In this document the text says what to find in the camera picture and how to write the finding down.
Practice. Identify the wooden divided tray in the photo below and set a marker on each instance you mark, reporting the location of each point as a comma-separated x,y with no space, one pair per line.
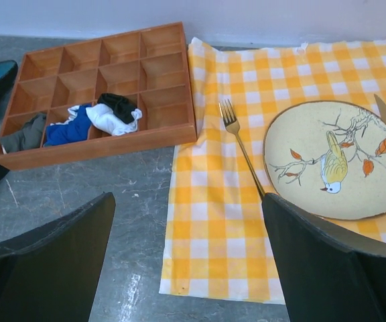
149,67

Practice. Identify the grey rolled underwear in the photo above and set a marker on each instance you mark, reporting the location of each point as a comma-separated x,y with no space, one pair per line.
27,137

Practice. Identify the blue rolled underwear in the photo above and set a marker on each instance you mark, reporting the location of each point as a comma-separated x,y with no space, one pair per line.
74,129

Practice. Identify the orange checkered cloth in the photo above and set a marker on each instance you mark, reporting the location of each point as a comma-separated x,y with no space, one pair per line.
216,244

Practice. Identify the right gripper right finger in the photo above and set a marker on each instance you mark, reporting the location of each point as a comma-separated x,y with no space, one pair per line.
327,272

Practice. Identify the beige floral plate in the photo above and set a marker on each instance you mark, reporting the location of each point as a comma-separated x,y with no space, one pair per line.
329,159

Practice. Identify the gold fork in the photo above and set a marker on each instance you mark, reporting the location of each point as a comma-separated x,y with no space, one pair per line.
232,125

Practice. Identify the white underwear black trim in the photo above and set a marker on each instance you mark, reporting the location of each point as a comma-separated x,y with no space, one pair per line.
114,114

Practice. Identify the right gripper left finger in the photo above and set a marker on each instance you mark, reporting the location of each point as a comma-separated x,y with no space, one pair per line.
51,273

